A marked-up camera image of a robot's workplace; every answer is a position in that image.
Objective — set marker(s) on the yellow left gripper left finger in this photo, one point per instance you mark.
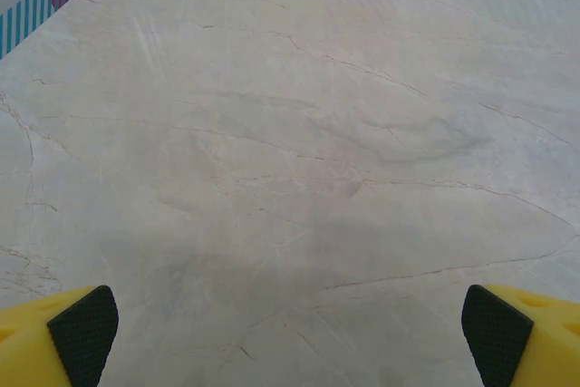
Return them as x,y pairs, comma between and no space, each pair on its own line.
54,346

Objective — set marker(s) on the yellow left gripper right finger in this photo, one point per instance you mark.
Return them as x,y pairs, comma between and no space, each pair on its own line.
525,346

